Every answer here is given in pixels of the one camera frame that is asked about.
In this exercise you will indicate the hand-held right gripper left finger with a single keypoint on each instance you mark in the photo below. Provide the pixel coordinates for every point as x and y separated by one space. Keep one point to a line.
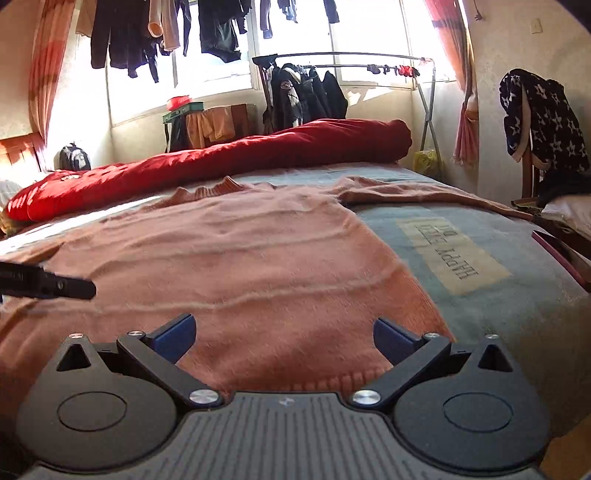
175 337

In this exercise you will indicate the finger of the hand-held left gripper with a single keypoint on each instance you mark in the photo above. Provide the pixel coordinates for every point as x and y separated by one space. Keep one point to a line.
55 286

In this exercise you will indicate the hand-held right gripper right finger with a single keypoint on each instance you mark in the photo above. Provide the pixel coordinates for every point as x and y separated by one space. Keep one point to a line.
392 339

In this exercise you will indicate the orange knit sweater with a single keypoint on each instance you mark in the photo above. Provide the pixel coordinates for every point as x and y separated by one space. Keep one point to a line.
231 277

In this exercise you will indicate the row of hanging dark clothes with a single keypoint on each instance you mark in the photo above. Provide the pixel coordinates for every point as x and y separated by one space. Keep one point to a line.
124 37

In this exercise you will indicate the metal clothes drying rack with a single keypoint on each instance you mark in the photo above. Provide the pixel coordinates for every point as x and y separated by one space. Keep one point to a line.
369 54

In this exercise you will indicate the plaid pillow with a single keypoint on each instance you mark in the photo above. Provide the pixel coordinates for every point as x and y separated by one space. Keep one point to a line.
8 191

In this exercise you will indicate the black backpack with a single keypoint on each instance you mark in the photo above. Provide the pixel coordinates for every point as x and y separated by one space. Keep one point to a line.
74 158

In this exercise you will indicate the wooden headboard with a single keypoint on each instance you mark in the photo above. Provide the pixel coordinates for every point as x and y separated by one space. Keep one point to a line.
21 152

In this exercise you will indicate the bed with blue plaid sheet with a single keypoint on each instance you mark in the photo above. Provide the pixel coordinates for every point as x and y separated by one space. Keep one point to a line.
531 314

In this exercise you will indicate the yellow plastic bag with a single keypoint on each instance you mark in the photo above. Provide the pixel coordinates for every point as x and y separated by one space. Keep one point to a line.
427 161

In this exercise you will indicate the black hanging bag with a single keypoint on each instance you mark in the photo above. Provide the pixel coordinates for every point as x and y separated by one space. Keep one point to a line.
178 136

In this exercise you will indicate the red quilt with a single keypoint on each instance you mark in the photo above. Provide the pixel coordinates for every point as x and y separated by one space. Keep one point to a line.
277 147

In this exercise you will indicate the orange shorts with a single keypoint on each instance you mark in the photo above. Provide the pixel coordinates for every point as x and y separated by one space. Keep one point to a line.
212 124

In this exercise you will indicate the white folded cloth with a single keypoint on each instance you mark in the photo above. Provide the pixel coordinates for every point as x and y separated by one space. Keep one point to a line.
570 214

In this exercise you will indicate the green table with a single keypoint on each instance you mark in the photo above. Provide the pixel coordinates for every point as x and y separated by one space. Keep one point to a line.
184 110

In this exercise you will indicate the red plastic basin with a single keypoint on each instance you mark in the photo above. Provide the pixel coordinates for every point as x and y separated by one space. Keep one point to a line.
179 102

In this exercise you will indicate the pink tied curtain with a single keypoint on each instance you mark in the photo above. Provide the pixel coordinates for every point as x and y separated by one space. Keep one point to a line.
464 129

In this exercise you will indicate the orange striped curtain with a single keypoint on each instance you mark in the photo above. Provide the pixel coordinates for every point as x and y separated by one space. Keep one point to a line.
48 60

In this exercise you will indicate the black cloth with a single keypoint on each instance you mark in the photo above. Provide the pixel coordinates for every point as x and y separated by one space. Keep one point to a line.
563 184

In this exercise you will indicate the olive hanging cloth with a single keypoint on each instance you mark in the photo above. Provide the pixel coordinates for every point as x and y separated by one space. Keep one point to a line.
268 120

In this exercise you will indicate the dark navy jacket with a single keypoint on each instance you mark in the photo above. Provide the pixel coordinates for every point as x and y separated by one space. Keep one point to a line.
328 97

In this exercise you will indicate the black jacket with round patch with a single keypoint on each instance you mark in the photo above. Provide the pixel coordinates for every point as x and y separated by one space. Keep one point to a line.
286 97

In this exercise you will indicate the white wall switch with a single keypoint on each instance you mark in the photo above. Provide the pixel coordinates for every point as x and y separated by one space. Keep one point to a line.
536 26

